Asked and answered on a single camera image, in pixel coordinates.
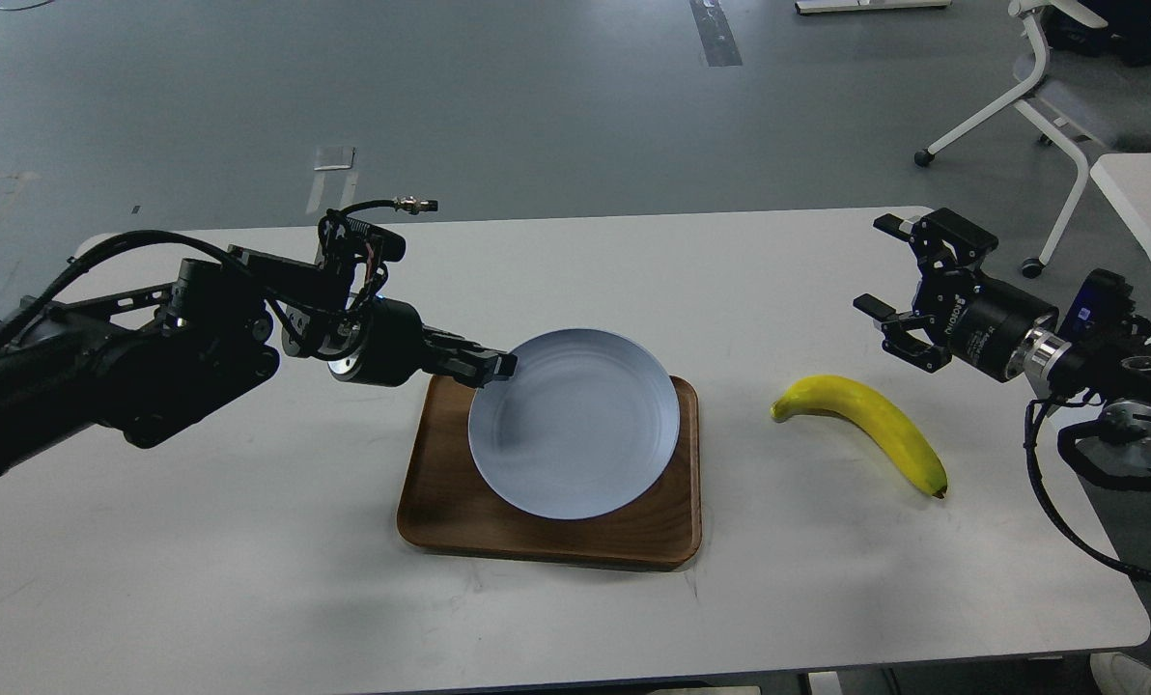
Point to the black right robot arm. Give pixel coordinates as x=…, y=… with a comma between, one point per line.
x=1096, y=354

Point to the white shoe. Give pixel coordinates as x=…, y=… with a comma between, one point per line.
x=1118, y=673

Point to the brown wooden tray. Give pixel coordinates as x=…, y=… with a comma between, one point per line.
x=446, y=507

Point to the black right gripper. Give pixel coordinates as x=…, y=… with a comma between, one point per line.
x=988, y=320

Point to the white grey office chair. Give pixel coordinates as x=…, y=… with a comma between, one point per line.
x=1069, y=99

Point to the light blue plate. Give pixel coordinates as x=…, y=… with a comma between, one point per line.
x=585, y=425

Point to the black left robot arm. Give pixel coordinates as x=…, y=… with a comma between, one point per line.
x=151, y=362

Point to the yellow banana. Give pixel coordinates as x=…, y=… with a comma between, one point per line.
x=891, y=429

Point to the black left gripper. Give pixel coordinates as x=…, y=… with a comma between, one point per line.
x=391, y=340

